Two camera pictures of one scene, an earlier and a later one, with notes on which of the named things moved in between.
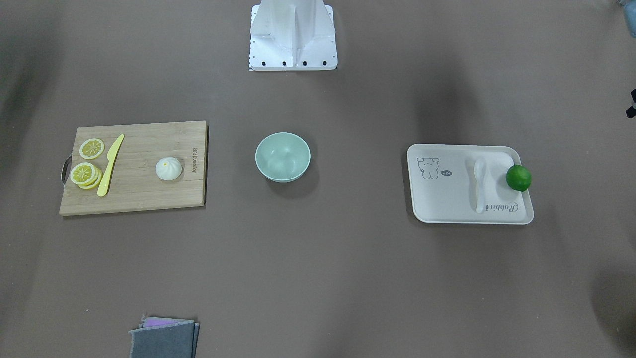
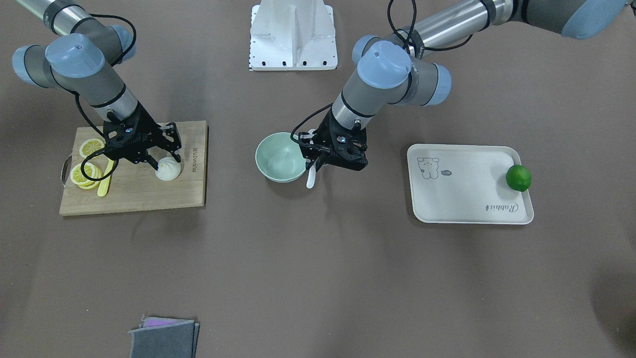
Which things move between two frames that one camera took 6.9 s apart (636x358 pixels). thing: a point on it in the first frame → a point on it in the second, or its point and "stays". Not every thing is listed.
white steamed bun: (168, 168) stays
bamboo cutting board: (137, 167) stays
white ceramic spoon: (479, 170) → (311, 175)
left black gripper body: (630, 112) → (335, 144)
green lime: (518, 177) stays
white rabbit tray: (455, 183) stays
